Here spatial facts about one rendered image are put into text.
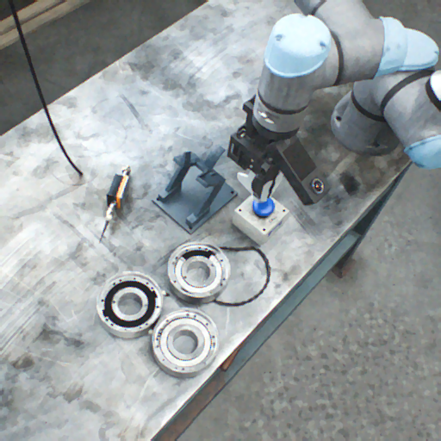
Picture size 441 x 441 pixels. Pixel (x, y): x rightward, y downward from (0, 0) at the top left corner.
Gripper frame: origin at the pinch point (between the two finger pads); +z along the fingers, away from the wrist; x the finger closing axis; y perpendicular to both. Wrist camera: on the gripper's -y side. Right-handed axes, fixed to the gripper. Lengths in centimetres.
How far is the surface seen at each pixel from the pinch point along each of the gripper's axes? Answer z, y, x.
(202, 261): 5.4, 1.0, 14.1
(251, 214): 3.7, 0.7, 2.1
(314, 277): 64, -8, -30
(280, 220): 4.4, -3.6, -1.2
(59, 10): 86, 144, -63
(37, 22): 86, 144, -52
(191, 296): 4.3, -2.4, 20.6
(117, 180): 4.0, 22.4, 13.7
